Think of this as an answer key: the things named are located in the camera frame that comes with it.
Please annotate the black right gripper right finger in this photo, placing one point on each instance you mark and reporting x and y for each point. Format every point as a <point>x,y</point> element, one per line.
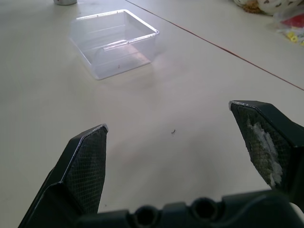
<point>270,140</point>

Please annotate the silver metal can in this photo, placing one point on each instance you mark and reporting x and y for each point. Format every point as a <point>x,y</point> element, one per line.
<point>64,2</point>

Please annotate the clear plastic square container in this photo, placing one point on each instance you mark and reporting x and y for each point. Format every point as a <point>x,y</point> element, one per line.
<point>114,42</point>

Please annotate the clear bag of colourful pieces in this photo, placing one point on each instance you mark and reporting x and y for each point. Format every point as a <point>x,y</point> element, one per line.
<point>291,28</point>

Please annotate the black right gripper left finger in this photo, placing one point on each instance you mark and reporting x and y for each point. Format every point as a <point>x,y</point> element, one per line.
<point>80,171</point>

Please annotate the white patterned plush toy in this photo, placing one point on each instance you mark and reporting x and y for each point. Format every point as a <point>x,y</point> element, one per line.
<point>259,6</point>

